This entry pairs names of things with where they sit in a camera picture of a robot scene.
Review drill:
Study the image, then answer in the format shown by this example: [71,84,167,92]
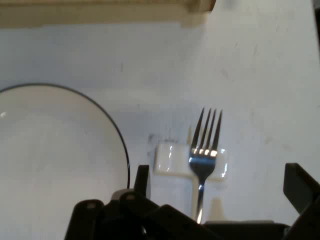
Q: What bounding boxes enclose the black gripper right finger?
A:
[283,162,320,240]

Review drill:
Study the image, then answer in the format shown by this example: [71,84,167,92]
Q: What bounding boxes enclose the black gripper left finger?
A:
[64,164,219,240]

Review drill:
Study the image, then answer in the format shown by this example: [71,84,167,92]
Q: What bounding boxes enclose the white ceramic cutlery rest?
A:
[154,142,230,181]

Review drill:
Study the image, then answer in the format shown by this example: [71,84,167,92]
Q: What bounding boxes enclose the silver fork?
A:
[188,107,223,224]

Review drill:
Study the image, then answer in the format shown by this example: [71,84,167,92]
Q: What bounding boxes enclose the white plate with black rim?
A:
[0,83,131,240]

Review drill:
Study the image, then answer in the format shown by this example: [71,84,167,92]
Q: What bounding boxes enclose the light wooden drawer black handle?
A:
[0,0,217,29]

